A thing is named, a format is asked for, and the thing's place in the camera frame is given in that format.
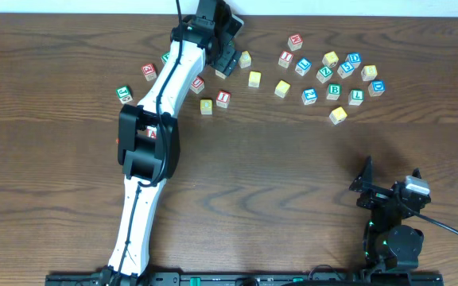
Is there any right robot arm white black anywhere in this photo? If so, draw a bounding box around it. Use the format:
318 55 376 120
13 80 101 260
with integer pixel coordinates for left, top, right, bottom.
349 157 431 272

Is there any blue D block upper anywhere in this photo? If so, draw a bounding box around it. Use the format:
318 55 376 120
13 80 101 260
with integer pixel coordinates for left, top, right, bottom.
346 52 362 68

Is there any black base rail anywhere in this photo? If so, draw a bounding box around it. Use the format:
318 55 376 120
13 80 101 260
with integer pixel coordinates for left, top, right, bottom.
45 269 444 286

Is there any red H block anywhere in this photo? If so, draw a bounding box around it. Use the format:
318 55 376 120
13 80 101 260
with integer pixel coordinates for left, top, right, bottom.
288 33 304 52

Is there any yellow C block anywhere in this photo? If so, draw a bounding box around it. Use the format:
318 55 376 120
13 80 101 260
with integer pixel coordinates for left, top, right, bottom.
239 51 252 68

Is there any blue D block right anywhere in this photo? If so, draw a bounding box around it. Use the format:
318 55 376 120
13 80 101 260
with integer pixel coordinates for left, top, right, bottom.
368 80 386 97

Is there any yellow 8 block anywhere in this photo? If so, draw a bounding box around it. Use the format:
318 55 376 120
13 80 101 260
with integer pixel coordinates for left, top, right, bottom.
361 65 378 82

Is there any green Z block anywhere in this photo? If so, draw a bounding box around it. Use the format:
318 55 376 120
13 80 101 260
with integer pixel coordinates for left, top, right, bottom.
316 66 333 83

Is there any red E block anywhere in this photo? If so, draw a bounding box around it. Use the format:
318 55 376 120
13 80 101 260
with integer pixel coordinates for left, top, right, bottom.
142 64 157 81

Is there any green L block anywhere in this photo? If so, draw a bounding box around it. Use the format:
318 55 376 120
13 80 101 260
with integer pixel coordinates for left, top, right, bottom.
348 89 364 106

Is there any blue L block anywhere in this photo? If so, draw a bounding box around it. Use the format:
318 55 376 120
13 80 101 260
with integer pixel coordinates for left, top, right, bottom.
295 57 312 76

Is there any yellow O block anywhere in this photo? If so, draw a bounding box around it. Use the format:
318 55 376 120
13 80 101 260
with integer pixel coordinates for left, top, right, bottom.
274 80 291 98
200 99 213 115

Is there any yellow S block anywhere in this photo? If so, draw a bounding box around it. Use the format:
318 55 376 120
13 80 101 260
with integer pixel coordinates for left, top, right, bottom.
248 71 262 88

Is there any red I block right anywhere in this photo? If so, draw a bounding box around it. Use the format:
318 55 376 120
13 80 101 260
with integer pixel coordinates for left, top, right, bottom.
278 51 293 68

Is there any yellow block top right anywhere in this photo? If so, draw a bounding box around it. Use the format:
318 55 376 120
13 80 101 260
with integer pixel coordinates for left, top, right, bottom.
322 51 339 68

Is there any blue 5 block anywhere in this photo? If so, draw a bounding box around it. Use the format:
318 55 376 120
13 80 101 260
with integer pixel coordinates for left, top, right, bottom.
337 61 355 79

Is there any red I block centre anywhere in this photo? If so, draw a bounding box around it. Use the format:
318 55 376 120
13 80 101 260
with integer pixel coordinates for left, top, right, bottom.
215 91 231 108

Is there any yellow K block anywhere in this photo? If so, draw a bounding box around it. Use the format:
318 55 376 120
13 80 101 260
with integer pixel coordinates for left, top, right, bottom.
329 106 347 125

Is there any green B block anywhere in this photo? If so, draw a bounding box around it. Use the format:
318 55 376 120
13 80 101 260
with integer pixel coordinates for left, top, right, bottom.
326 83 341 101

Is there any green J block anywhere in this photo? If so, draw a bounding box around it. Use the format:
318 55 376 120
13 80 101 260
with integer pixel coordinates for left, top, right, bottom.
116 86 133 104

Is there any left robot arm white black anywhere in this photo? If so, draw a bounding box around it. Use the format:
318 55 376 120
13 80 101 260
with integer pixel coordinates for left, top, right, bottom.
107 0 244 285

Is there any green F block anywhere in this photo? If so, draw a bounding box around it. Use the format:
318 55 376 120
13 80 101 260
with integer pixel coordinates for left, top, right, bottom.
161 52 170 64

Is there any blue d block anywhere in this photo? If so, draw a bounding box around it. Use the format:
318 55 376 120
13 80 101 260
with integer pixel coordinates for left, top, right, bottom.
368 80 386 97
346 52 362 68

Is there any red i block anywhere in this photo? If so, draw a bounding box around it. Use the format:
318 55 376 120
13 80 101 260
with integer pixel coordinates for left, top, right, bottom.
278 51 293 68
215 91 231 108

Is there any red A block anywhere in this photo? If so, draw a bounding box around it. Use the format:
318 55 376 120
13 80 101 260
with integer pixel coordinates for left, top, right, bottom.
146 126 157 139

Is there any blue 2 block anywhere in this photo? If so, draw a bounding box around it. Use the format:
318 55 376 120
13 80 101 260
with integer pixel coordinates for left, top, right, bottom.
301 88 318 105

